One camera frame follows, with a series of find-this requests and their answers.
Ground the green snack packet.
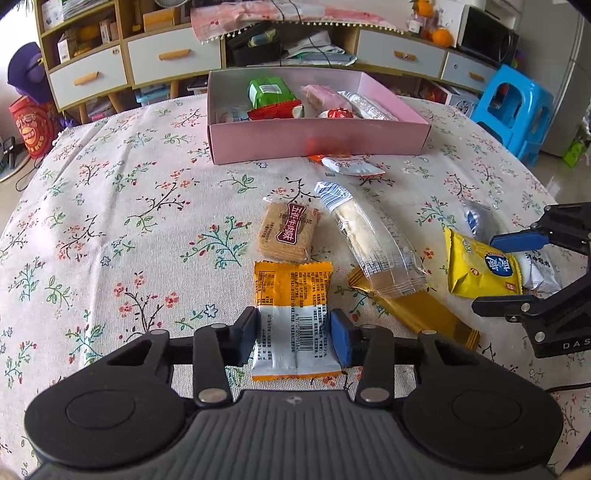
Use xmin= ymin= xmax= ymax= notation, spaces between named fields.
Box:
xmin=247 ymin=78 xmax=298 ymax=112

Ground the plain red snack packet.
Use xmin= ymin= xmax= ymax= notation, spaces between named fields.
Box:
xmin=247 ymin=102 xmax=305 ymax=121

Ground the orange and white snack packet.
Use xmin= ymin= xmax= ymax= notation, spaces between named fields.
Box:
xmin=252 ymin=261 xmax=342 ymax=383

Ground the black power cable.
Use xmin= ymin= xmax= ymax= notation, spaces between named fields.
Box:
xmin=272 ymin=0 xmax=334 ymax=65

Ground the white printed carton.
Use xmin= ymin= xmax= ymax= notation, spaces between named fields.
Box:
xmin=455 ymin=90 xmax=482 ymax=117

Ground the brown biscuit packet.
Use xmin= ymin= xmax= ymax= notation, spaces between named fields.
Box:
xmin=256 ymin=196 xmax=324 ymax=264

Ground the blue plastic stool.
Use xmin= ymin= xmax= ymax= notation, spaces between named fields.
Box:
xmin=471 ymin=65 xmax=555 ymax=167

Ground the pink snack packet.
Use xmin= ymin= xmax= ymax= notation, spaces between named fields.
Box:
xmin=302 ymin=84 xmax=354 ymax=118

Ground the gold snack packet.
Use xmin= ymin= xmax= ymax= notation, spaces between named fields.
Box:
xmin=347 ymin=267 xmax=481 ymax=352

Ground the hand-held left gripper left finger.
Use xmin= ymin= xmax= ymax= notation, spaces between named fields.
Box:
xmin=106 ymin=307 xmax=262 ymax=408

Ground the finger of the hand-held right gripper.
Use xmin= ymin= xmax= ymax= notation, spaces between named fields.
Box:
xmin=489 ymin=203 xmax=591 ymax=258
xmin=471 ymin=272 xmax=591 ymax=325

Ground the small white orange-edged packet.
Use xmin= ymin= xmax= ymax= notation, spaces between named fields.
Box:
xmin=308 ymin=154 xmax=386 ymax=177

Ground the purple hat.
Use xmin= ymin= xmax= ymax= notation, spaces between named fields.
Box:
xmin=7 ymin=41 xmax=49 ymax=100

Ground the pink floral cloth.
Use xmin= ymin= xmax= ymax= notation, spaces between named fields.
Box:
xmin=190 ymin=6 xmax=402 ymax=44

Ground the pink cardboard box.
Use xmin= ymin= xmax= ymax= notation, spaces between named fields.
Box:
xmin=207 ymin=68 xmax=432 ymax=164

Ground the black case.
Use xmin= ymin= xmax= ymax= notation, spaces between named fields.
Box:
xmin=226 ymin=28 xmax=282 ymax=66

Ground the white refrigerator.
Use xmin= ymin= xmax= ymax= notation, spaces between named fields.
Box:
xmin=538 ymin=14 xmax=591 ymax=158

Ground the red gift bag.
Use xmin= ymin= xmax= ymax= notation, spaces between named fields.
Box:
xmin=8 ymin=96 xmax=58 ymax=160

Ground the yellow box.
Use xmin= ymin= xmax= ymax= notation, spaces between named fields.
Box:
xmin=142 ymin=8 xmax=178 ymax=29

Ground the pile of papers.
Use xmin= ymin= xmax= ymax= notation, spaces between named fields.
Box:
xmin=281 ymin=30 xmax=358 ymax=65

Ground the microwave oven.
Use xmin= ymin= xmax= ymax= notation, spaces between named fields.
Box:
xmin=457 ymin=4 xmax=520 ymax=65

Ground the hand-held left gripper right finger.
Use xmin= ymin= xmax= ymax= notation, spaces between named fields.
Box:
xmin=329 ymin=308 xmax=483 ymax=407

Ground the pale silver snack packet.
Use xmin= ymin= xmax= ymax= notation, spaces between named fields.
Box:
xmin=215 ymin=105 xmax=252 ymax=124

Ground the clear rice cracker packet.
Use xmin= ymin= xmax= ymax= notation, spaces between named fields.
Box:
xmin=339 ymin=91 xmax=399 ymax=121
xmin=314 ymin=181 xmax=430 ymax=296

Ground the yellow snack packet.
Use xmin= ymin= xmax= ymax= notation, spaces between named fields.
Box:
xmin=444 ymin=227 xmax=523 ymax=297

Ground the wooden cabinet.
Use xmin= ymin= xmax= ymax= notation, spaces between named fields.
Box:
xmin=34 ymin=0 xmax=504 ymax=125

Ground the white cabinet drawer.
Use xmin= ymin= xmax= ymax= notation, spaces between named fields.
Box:
xmin=126 ymin=25 xmax=222 ymax=86
xmin=356 ymin=28 xmax=448 ymax=79
xmin=441 ymin=51 xmax=499 ymax=93
xmin=48 ymin=46 xmax=129 ymax=110

